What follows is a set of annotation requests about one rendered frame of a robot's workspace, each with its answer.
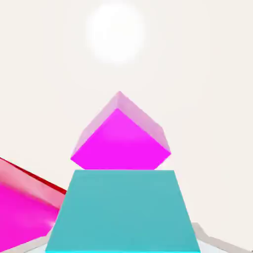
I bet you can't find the small magenta cube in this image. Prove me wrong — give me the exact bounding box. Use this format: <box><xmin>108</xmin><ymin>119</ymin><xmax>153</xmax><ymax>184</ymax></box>
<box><xmin>70</xmin><ymin>90</ymin><xmax>172</xmax><ymax>170</ymax></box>

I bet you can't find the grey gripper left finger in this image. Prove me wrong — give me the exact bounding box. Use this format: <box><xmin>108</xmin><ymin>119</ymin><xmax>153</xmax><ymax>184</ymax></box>
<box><xmin>5</xmin><ymin>230</ymin><xmax>52</xmax><ymax>253</ymax></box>

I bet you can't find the large magenta box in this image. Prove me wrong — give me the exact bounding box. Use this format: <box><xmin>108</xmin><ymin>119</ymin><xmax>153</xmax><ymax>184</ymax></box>
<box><xmin>0</xmin><ymin>159</ymin><xmax>66</xmax><ymax>253</ymax></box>

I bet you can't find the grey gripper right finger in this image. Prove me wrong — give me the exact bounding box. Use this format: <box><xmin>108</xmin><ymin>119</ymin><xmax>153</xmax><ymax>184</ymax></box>
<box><xmin>192</xmin><ymin>221</ymin><xmax>253</xmax><ymax>253</ymax></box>

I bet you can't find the large red box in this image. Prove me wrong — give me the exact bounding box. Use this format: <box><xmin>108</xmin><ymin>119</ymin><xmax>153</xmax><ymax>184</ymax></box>
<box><xmin>0</xmin><ymin>157</ymin><xmax>68</xmax><ymax>195</ymax></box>

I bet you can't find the small teal cube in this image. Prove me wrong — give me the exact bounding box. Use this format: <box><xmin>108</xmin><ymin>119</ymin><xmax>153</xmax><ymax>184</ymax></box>
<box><xmin>44</xmin><ymin>169</ymin><xmax>201</xmax><ymax>253</ymax></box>

